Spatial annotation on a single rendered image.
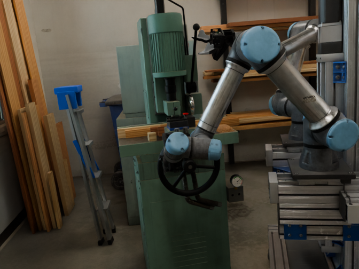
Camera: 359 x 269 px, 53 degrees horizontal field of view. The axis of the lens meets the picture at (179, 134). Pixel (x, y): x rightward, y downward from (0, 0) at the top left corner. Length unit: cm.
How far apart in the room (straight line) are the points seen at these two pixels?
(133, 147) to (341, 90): 97
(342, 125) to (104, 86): 326
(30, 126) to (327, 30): 222
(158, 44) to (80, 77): 252
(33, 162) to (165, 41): 163
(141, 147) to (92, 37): 263
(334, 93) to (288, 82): 48
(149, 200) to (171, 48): 76
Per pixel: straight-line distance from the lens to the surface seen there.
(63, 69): 430
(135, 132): 189
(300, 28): 212
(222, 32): 183
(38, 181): 306
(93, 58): 423
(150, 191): 182
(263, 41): 120
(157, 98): 198
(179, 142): 120
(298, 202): 152
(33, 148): 304
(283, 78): 125
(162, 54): 181
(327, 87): 168
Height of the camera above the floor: 128
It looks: 12 degrees down
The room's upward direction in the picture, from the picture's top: 5 degrees counter-clockwise
